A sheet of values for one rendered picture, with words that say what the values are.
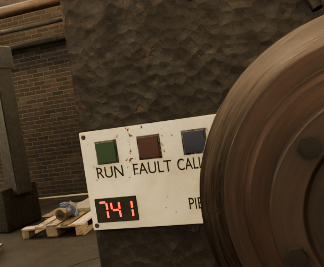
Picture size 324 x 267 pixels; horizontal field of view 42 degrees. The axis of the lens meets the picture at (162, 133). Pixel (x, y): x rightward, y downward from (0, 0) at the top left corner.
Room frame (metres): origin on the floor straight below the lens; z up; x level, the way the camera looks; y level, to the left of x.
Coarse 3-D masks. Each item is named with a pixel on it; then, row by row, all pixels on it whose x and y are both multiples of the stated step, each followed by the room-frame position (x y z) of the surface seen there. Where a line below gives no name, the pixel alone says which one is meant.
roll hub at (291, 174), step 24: (312, 120) 0.44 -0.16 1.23; (288, 144) 0.47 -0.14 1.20; (288, 168) 0.45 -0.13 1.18; (312, 168) 0.45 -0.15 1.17; (288, 192) 0.45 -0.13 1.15; (312, 192) 0.46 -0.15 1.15; (288, 216) 0.45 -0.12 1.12; (312, 216) 0.46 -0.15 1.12; (288, 240) 0.46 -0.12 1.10; (312, 240) 0.46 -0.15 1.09; (288, 264) 0.46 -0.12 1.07; (312, 264) 0.45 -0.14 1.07
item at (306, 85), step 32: (320, 64) 0.50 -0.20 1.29; (288, 96) 0.51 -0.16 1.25; (320, 96) 0.48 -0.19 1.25; (256, 128) 0.53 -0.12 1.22; (288, 128) 0.50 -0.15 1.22; (256, 160) 0.51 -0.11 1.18; (224, 192) 0.54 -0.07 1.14; (256, 192) 0.51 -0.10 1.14; (256, 224) 0.51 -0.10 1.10; (256, 256) 0.53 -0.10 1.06
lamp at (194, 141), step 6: (186, 132) 0.70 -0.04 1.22; (192, 132) 0.70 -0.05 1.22; (198, 132) 0.69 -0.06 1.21; (186, 138) 0.70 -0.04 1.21; (192, 138) 0.70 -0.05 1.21; (198, 138) 0.70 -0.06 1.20; (186, 144) 0.70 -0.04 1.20; (192, 144) 0.70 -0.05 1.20; (198, 144) 0.70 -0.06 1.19; (204, 144) 0.69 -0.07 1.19; (186, 150) 0.70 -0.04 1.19; (192, 150) 0.70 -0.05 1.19; (198, 150) 0.70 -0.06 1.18
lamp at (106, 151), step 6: (96, 144) 0.75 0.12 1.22; (102, 144) 0.75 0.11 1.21; (108, 144) 0.74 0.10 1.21; (114, 144) 0.74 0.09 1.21; (96, 150) 0.75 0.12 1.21; (102, 150) 0.75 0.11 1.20; (108, 150) 0.74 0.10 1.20; (114, 150) 0.74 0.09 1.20; (102, 156) 0.75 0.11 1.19; (108, 156) 0.74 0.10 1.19; (114, 156) 0.74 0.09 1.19; (102, 162) 0.75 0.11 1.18
